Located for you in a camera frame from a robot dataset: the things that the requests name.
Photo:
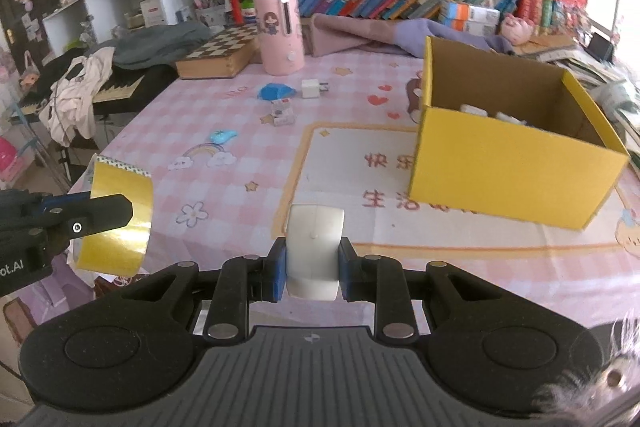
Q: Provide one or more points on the set of thick hardcover books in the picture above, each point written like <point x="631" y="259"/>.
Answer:
<point x="542" y="14"/>

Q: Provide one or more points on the fuzzy grey sleeve cuff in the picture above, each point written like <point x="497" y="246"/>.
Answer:
<point x="595" y="387"/>

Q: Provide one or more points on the pink checked tablecloth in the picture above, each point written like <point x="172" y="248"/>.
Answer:
<point x="225" y="207"/>

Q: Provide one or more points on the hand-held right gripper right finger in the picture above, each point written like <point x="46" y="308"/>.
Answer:
<point x="346" y="269"/>

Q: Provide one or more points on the pile of papers and booklets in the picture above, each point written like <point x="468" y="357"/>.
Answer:
<point x="625" y="132"/>

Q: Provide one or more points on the grey cloth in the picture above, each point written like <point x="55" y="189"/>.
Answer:
<point x="150" y="44"/>

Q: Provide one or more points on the orange blue white box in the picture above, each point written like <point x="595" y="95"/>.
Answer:
<point x="467" y="27"/>
<point x="472" y="12"/>

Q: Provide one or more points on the yellow tape roll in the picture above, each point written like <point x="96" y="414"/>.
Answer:
<point x="112" y="253"/>

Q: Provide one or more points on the lavender cloth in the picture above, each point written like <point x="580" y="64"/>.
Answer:
<point x="450" y="37"/>

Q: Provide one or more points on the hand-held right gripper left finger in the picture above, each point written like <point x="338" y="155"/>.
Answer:
<point x="277" y="269"/>

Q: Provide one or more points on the yellow cardboard box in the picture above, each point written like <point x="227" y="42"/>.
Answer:
<point x="500" y="177"/>

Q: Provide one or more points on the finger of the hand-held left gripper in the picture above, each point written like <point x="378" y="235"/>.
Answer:
<point x="100" y="212"/>
<point x="60" y="204"/>

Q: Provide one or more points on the white box with red label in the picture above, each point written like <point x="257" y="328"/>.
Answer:
<point x="152" y="12"/>

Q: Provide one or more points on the mauve pink cloth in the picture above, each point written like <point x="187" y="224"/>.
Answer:
<point x="350" y="34"/>

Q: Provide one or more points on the green lid jar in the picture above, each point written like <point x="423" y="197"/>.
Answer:
<point x="248" y="14"/>

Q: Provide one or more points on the white printed plastic bag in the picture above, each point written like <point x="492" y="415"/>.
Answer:
<point x="620" y="97"/>

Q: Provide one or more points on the cream garment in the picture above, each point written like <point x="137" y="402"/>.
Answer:
<point x="75" y="102"/>

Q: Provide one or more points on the pink pig toy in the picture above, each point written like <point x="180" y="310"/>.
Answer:
<point x="516" y="29"/>

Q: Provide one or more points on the small patterned cube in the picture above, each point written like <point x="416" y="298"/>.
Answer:
<point x="282" y="113"/>

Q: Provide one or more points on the cup of brushes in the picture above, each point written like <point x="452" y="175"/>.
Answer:
<point x="210" y="12"/>

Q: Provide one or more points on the black phone stand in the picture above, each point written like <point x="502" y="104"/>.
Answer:
<point x="600" y="47"/>

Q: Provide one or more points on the black piano keyboard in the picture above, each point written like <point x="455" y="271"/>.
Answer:
<point x="115" y="92"/>

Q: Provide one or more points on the blue pack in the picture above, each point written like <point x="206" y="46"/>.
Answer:
<point x="275" y="92"/>

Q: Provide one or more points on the light blue plastic piece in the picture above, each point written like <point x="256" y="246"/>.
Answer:
<point x="222" y="137"/>

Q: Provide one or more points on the wooden chess box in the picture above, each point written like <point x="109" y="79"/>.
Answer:
<point x="215" y="54"/>

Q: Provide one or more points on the white computer mouse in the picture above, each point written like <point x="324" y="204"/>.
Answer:
<point x="315" y="247"/>

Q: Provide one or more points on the acrylic character standees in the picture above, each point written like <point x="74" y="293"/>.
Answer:
<point x="580" y="22"/>

